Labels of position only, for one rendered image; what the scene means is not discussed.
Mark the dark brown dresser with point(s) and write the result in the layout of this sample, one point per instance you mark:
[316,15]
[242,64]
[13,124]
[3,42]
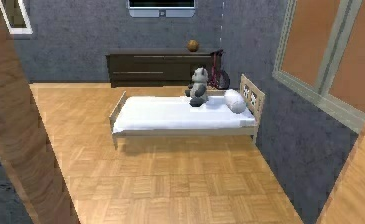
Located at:
[150,68]

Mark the grey and white teddy bear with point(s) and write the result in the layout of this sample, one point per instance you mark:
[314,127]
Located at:
[199,87]

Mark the orange basketball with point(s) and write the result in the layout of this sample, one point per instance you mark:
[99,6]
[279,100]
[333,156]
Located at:
[192,45]

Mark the white bed with wooden frame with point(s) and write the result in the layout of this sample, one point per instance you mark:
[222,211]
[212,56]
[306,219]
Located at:
[176,116]

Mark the large window with grey frame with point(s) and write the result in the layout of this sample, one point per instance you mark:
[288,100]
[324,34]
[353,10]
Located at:
[326,56]

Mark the wooden room door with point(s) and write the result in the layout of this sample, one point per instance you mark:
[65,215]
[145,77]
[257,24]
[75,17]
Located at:
[20,126]

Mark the white framed wall picture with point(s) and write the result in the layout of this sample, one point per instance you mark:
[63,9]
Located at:
[15,16]

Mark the white pillow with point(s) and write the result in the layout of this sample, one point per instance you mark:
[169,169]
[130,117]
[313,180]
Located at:
[235,100]

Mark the wall television with silver frame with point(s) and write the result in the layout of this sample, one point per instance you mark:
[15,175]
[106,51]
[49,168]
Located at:
[161,7]

